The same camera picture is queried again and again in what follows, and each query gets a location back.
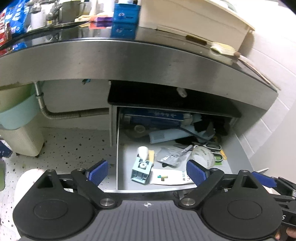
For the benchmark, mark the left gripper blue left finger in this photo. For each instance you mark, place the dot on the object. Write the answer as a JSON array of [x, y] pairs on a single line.
[[97, 172]]

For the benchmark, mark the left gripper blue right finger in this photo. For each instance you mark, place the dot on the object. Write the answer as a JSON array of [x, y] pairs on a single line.
[[196, 172]]

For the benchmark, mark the black glossy front drawer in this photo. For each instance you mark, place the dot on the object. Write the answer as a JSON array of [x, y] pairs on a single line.
[[126, 150]]

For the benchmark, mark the white round drawer knob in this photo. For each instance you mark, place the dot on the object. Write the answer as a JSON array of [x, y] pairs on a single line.
[[182, 92]]

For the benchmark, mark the black upper drawer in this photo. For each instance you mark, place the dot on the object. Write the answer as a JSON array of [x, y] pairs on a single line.
[[147, 95]]

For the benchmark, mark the clear packing tape roll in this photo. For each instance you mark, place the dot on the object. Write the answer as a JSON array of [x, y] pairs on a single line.
[[203, 156]]

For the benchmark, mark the silver foil packet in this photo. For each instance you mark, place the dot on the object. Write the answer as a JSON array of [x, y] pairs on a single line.
[[171, 157]]

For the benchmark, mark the white card with cross logo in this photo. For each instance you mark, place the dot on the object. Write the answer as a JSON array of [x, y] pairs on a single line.
[[169, 177]]

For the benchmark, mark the light blue plastic block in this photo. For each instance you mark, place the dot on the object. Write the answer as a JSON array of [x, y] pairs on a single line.
[[141, 170]]

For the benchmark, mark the yellow eraser block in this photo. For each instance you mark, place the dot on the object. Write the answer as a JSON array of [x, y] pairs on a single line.
[[151, 156]]

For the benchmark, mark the white small bottle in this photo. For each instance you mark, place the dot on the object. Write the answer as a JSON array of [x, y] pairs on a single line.
[[143, 152]]

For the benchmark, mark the dark blue long box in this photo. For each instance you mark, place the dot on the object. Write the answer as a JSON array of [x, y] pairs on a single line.
[[156, 118]]

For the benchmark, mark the white slatted plastic bin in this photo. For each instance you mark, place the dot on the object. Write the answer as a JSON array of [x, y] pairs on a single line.
[[27, 140]]

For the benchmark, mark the mint green plastic basin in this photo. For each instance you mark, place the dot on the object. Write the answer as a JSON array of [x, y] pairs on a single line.
[[20, 115]]

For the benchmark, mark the pastry brush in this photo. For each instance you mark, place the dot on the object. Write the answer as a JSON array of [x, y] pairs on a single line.
[[227, 50]]

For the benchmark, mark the cream countertop appliance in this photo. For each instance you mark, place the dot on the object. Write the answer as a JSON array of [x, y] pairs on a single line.
[[205, 19]]

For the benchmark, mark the blue carton on counter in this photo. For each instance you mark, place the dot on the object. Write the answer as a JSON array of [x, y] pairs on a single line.
[[126, 13]]

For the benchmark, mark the blue snack package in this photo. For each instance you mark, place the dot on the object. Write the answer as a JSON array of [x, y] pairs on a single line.
[[15, 14]]

